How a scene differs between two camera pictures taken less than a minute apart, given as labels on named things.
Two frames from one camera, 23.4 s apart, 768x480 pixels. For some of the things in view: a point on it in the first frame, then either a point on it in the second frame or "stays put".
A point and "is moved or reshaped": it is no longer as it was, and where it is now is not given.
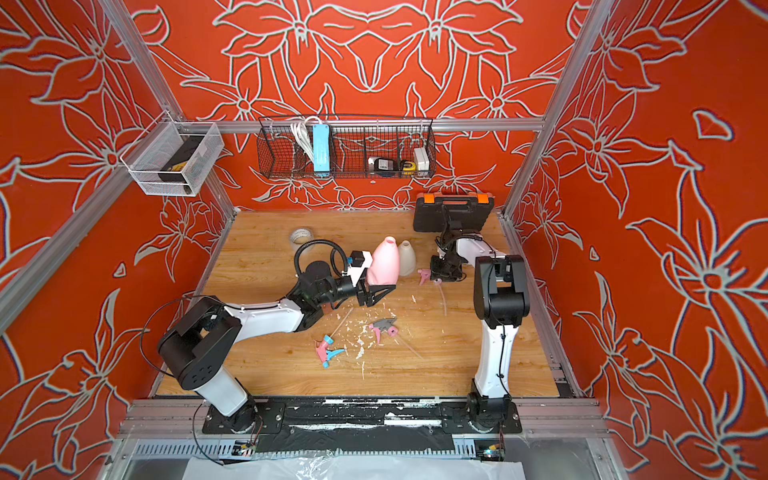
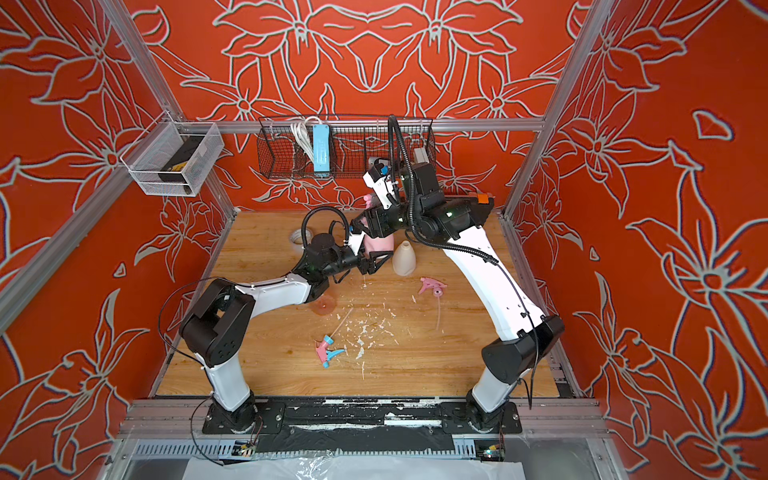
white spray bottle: x=407 y=259 stays put
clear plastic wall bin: x=172 y=158 stays put
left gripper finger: x=369 y=295 → x=371 y=261
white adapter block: x=422 y=160 stays put
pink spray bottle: x=384 y=265 is moved or reshaped
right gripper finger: x=439 y=273 → x=357 y=226
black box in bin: x=181 y=156 stays put
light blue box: x=321 y=150 stays put
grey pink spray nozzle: x=387 y=325 → x=371 y=201
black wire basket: x=354 y=139 stays put
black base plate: x=360 y=425 stays put
